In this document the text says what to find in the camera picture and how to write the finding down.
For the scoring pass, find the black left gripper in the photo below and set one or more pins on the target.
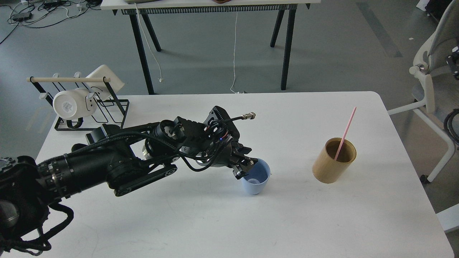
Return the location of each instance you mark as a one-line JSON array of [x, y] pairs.
[[225, 152]]

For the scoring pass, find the blue plastic cup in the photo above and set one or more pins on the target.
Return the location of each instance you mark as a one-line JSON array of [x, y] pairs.
[[257, 178]]

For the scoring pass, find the pink chopstick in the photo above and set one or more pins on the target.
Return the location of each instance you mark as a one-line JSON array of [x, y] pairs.
[[344, 134]]

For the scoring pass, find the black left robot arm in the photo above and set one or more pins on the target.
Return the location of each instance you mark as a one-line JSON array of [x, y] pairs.
[[125, 158]]

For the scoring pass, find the tan bamboo cylinder holder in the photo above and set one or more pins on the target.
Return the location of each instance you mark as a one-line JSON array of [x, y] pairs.
[[326, 168]]

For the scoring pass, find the white ceramic mug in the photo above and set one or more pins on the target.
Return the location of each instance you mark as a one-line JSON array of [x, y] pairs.
[[74, 104]]

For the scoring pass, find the white office chair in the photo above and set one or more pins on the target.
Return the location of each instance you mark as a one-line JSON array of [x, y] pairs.
[[435, 66]]

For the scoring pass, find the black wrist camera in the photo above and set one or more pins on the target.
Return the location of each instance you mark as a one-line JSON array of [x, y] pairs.
[[222, 126]]

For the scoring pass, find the black wire dish rack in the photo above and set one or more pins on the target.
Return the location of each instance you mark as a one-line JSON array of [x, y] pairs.
[[110, 108]]

